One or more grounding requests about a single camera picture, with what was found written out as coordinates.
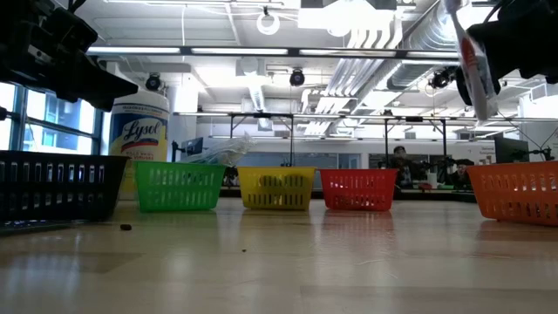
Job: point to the black ceiling camera cluster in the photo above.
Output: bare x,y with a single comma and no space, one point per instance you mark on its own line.
442,78

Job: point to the round black ceiling camera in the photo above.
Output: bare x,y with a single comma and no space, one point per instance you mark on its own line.
152,83
297,77

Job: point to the white ceiling pipes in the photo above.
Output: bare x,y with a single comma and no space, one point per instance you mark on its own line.
362,43

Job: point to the black window frame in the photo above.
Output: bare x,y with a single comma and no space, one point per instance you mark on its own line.
20,122

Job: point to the yellow Lysol wipes canister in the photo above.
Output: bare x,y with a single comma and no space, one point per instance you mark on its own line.
139,131

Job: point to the black plastic basket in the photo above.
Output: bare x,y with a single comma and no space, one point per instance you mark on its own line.
56,187

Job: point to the black comb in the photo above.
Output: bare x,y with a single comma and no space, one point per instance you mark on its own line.
39,227

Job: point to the person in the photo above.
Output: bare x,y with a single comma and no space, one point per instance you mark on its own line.
462,172
405,168

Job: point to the small black crumb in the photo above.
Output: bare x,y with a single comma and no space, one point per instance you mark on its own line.
125,227

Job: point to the silver air duct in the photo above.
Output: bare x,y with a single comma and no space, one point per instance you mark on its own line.
427,35

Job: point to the orange plastic basket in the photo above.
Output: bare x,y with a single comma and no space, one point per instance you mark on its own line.
514,192

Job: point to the red plastic basket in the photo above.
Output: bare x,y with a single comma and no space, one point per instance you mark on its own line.
357,189

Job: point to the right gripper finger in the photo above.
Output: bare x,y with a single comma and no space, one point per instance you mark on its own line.
492,37

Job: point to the green plastic basket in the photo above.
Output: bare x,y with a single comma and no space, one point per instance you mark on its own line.
178,187

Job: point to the long ceiling light rail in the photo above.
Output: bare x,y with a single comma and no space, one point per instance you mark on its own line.
270,51

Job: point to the black gantry frame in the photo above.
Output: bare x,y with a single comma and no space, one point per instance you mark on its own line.
414,118
261,115

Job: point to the yellow plastic basket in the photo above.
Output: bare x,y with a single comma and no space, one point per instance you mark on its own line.
276,188

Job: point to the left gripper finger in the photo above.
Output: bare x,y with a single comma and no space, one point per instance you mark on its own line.
104,87

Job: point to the black monitor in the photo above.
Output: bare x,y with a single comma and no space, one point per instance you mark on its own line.
194,148
510,150

